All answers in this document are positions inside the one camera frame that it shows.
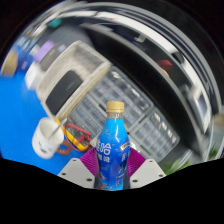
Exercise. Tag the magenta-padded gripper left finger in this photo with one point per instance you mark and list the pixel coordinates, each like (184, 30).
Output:
(76, 174)

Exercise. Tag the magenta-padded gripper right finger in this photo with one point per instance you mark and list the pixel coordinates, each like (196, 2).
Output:
(146, 173)

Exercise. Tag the blue drink bottle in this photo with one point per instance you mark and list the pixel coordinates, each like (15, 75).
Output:
(112, 150)

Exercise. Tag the green plant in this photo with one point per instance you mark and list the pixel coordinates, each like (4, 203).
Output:
(175, 165)

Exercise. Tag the yellow multimeter with red leads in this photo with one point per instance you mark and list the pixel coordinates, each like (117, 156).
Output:
(77, 137)

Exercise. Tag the small clear plastic compartment box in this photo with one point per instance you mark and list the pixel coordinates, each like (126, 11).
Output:
(156, 135)

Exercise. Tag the white paper cup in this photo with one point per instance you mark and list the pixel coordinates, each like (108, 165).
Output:
(46, 139)

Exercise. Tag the large clear plastic compartment box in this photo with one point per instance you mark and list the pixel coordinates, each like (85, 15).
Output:
(113, 100)

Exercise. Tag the white woven basket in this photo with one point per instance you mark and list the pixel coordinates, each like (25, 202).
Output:
(71, 78)

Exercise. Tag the dark shelf unit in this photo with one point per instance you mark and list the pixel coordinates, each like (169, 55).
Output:
(156, 76)

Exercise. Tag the white box with purple lid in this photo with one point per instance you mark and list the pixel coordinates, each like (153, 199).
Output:
(37, 65)

